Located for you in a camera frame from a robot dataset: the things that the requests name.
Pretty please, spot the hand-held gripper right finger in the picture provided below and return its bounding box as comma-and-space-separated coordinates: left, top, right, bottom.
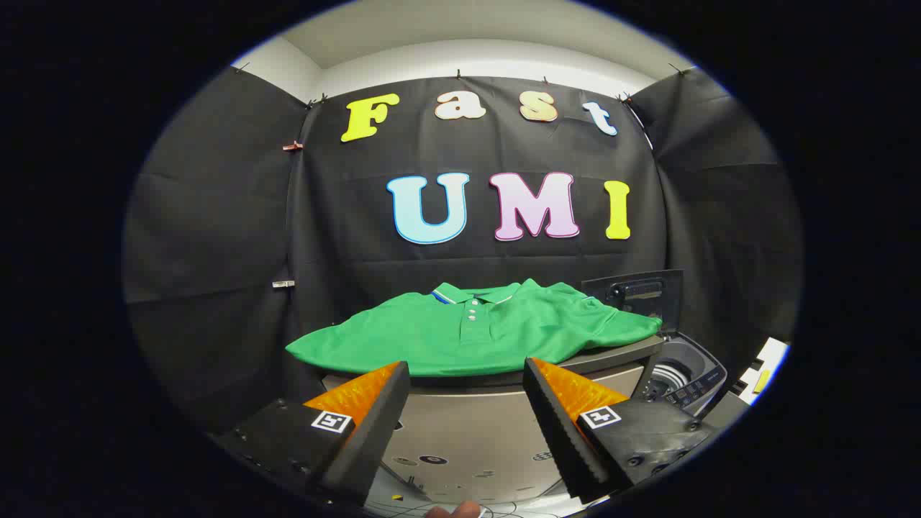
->
522, 358, 720, 504

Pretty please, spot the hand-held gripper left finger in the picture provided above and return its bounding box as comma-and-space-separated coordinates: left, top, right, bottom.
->
209, 361, 411, 508

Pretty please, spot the green polo shirt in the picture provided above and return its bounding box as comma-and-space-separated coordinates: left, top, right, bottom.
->
285, 278, 663, 378

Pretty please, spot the grey washing machine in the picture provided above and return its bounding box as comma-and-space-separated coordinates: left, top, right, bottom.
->
633, 331, 753, 432

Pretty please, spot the grey cabinet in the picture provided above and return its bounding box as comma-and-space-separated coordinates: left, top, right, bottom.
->
320, 335, 666, 504

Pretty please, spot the white board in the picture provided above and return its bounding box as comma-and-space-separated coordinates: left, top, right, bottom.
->
734, 337, 791, 405

